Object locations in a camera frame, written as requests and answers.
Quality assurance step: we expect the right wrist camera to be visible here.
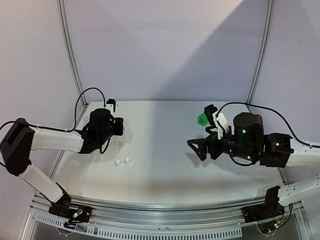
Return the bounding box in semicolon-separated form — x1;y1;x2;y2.
204;104;231;140

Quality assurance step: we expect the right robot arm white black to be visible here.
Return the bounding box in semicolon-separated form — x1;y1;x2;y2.
187;112;320;168

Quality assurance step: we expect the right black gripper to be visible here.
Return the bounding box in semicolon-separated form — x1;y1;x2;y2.
186;126;256;162

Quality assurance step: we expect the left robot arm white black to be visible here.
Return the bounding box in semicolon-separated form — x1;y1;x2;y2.
0;108;124;217

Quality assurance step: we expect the clear labelled water bottle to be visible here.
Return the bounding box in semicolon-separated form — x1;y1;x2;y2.
83;116;90;123

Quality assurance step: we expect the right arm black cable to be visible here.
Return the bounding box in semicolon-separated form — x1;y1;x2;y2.
216;101;320;167

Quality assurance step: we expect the left aluminium wall post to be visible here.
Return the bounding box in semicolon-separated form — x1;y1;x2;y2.
57;0;84;96

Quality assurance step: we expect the crushed clear bottle red label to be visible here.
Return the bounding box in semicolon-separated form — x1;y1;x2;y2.
113;136;127;148

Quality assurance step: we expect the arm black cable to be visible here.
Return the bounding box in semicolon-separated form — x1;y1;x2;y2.
216;101;320;167
0;86;112;168

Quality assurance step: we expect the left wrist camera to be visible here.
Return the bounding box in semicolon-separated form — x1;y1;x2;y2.
104;98;117;113

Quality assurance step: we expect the green plastic bottle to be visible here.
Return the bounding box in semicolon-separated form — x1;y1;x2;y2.
197;113;209;127

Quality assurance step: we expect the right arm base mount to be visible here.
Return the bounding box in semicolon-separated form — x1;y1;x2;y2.
241;199;293;236

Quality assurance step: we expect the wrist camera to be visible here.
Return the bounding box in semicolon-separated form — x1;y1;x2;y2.
204;104;231;140
104;98;117;113

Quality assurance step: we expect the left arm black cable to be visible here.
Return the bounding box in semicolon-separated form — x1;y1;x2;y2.
0;86;112;168

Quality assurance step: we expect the right aluminium wall post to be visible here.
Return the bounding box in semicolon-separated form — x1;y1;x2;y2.
246;0;275;104

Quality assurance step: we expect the white bottle cap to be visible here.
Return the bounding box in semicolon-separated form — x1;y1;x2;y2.
124;157;133;165
114;158;124;167

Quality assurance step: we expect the aluminium wall post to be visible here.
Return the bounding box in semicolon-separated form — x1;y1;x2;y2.
57;0;84;96
246;0;275;104

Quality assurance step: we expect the aluminium front rail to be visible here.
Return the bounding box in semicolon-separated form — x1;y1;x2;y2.
22;195;312;240

